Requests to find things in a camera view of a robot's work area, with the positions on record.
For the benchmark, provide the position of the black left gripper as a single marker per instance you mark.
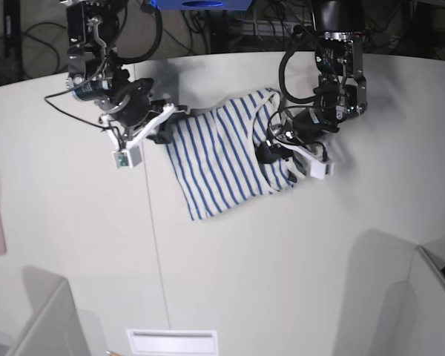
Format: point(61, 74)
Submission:
point(302, 129)

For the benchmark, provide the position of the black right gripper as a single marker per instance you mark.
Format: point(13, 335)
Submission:
point(131, 105)

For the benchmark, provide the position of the blue white striped T-shirt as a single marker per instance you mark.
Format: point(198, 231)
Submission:
point(214, 155)

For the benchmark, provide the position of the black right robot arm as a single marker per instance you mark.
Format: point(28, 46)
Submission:
point(96, 73)

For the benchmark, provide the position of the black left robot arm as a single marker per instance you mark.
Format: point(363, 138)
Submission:
point(337, 36)

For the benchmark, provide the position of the white power strip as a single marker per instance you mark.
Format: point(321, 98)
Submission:
point(267, 28)

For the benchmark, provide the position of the blue box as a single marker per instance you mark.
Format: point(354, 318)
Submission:
point(201, 4)

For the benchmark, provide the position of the white label plate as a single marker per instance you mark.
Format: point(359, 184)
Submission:
point(170, 342)

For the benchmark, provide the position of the grey bin left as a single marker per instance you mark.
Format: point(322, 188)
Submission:
point(54, 327)

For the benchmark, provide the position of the grey bin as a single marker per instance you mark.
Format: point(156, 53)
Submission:
point(412, 320)
point(54, 327)

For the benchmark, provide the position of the grey bin right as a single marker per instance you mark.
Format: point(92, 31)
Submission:
point(412, 320)

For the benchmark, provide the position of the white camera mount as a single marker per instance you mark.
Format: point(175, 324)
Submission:
point(313, 156)
point(127, 152)

